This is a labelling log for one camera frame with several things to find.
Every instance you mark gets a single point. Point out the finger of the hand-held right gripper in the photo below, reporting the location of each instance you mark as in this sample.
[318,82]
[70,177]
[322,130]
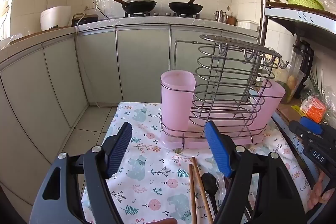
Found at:
[299,130]
[311,124]

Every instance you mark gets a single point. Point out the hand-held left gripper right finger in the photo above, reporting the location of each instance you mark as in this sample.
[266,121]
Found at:
[218,150]

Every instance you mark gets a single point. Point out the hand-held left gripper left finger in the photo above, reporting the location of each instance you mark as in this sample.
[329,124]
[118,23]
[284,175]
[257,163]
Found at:
[120,148]

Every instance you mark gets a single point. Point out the pink plastic drip tray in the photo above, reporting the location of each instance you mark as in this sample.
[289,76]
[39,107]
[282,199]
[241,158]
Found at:
[194,141]

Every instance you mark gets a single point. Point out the black plastic spoon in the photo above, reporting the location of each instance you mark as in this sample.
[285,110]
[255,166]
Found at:
[210,183]

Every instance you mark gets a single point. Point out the pink plastic utensil cup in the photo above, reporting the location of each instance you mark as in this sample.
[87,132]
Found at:
[176,100]
[273,103]

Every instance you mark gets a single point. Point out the brown wooden chopstick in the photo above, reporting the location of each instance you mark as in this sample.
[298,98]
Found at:
[200,184]
[193,195]

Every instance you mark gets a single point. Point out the person's right hand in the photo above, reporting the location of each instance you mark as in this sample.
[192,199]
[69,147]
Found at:
[319,192]

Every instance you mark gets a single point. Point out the orange snack packet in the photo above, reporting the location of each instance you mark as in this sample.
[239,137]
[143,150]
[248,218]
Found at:
[313,108]

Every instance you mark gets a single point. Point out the cardboard box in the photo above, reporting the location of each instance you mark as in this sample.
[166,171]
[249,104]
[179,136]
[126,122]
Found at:
[290,112]

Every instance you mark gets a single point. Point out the green leafy vegetable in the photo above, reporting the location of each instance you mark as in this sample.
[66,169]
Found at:
[328,95]

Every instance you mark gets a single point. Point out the floral bear print tablecloth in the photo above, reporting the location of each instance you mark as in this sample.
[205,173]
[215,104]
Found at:
[147,171]

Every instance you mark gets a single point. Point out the clear plastic spoon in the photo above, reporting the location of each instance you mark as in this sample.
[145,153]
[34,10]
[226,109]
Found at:
[222,186]

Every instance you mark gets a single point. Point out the clear plastic food tub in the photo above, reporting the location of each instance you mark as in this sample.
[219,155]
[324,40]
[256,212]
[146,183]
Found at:
[292,85]

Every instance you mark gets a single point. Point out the black blender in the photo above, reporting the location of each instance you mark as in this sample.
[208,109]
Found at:
[305,56]

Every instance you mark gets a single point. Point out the metal storage shelf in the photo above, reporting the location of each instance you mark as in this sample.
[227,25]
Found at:
[296,16]

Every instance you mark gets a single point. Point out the white plastic container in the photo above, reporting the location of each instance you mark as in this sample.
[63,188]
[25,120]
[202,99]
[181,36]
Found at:
[246,25]

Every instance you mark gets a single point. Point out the black countertop appliance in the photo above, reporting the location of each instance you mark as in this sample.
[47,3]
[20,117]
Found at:
[88,18]

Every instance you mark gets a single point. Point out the steel kettle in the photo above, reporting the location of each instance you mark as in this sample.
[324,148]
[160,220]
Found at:
[220,16]

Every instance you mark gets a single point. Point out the gas stove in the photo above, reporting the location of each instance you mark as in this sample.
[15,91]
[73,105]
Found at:
[157,14]

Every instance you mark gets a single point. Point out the black wok with lid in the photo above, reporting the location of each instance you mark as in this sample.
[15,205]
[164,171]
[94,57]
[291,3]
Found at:
[139,3]

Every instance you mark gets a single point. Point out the white rice cooker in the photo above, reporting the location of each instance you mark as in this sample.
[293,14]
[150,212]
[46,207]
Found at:
[55,18]

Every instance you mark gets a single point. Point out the black open wok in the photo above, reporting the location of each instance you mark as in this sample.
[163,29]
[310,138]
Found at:
[185,7]

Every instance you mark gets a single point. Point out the window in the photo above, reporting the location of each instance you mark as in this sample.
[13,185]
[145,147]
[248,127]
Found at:
[4,11]

